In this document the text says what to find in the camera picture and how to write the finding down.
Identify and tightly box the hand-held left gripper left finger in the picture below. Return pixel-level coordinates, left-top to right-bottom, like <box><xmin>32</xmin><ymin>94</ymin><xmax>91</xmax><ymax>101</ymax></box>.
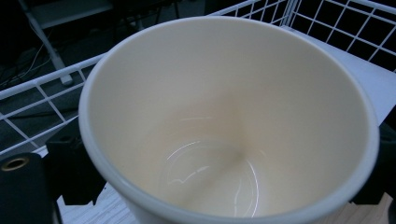
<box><xmin>45</xmin><ymin>134</ymin><xmax>107</xmax><ymax>207</ymax></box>

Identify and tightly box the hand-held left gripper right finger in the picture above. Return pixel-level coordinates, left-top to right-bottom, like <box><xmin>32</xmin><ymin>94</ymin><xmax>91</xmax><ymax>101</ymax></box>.
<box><xmin>350</xmin><ymin>121</ymin><xmax>396</xmax><ymax>206</ymax></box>

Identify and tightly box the white cup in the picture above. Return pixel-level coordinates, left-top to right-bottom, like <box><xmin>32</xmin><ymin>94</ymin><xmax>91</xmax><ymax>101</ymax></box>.
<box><xmin>78</xmin><ymin>15</ymin><xmax>381</xmax><ymax>224</ymax></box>

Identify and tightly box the bundle of floor cables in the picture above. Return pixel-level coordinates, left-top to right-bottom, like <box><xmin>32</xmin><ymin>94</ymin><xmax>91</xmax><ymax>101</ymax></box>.
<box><xmin>0</xmin><ymin>29</ymin><xmax>54</xmax><ymax>90</ymax></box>

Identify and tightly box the white desk frame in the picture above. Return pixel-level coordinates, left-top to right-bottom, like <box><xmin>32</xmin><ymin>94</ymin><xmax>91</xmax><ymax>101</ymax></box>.
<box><xmin>18</xmin><ymin>0</ymin><xmax>114</xmax><ymax>87</ymax></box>

